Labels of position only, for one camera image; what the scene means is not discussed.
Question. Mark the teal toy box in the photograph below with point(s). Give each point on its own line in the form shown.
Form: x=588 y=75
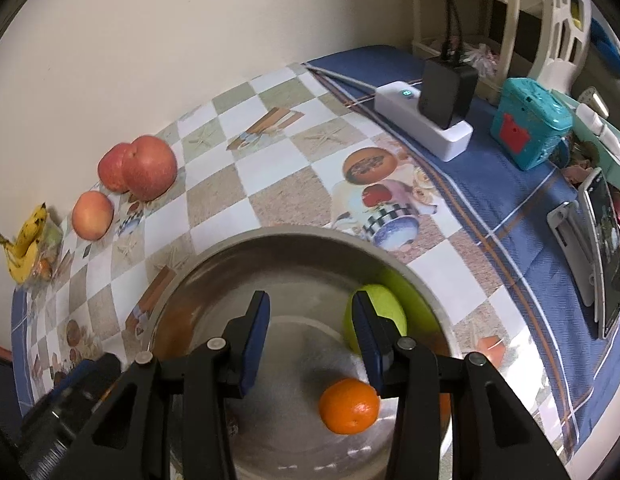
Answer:
x=530 y=122

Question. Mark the mint green box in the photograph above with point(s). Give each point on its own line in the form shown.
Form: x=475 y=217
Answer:
x=610 y=155

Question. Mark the green jujube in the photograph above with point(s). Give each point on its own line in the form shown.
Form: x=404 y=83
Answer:
x=387 y=305

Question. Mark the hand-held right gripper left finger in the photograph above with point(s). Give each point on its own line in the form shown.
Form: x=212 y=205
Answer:
x=257 y=340

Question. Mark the smartphone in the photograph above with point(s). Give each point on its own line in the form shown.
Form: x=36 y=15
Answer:
x=607 y=260

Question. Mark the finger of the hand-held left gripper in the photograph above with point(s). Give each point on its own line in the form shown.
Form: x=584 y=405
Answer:
x=92 y=375

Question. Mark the white power strip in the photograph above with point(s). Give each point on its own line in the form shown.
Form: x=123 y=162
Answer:
x=442 y=141

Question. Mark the round metal bowl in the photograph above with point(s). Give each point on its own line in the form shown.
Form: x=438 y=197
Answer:
x=290 y=270

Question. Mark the orange mandarin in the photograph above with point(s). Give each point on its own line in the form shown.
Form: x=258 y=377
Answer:
x=349 y=406

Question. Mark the white phone stand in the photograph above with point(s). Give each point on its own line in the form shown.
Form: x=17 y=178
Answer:
x=570 y=250

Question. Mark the small pale red apple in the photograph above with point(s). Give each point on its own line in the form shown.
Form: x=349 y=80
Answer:
x=92 y=215

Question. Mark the checkered printed tablecloth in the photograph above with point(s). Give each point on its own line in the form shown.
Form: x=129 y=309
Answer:
x=270 y=175

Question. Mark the large red apple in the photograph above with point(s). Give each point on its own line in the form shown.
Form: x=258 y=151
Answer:
x=149 y=167

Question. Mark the blue plastic object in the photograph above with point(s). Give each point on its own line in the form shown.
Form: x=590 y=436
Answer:
x=607 y=42

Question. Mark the clear plastic container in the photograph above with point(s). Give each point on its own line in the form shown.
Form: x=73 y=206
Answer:
x=50 y=245

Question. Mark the black charger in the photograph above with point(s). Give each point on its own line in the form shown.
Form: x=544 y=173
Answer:
x=447 y=92

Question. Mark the yellow banana bunch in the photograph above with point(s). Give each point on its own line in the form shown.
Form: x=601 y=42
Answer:
x=23 y=250

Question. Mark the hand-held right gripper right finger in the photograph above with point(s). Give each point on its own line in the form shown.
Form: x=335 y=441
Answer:
x=365 y=345

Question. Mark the crumpled plastic wrapper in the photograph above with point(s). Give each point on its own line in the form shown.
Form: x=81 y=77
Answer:
x=482 y=57

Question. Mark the white plastic chair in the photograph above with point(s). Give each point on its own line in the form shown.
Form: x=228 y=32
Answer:
x=555 y=60

